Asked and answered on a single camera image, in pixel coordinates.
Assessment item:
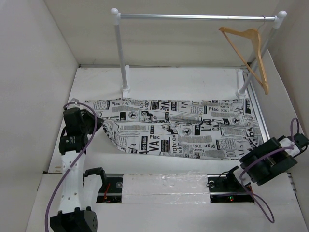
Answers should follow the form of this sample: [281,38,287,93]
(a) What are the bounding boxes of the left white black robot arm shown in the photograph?
[44,105,108,232]

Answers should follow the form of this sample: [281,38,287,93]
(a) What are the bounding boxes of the white metal clothes rack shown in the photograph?
[111,8,287,97]

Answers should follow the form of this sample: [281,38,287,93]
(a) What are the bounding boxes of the newspaper print trousers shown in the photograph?
[86,98,263,160]

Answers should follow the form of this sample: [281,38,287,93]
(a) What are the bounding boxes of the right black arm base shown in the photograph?
[206,174,254,203]

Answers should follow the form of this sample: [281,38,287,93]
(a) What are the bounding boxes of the wooden clothes hanger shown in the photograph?
[219,27,269,95]

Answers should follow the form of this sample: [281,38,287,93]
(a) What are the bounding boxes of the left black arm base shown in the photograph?
[97,174,123,203]

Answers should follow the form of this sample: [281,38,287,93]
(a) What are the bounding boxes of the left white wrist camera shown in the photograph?
[68,98,80,106]

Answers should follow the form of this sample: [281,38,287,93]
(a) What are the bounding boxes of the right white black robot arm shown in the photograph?
[223,133,309,191]

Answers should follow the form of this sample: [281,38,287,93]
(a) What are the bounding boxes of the aluminium rail on right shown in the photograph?
[246,81,270,142]

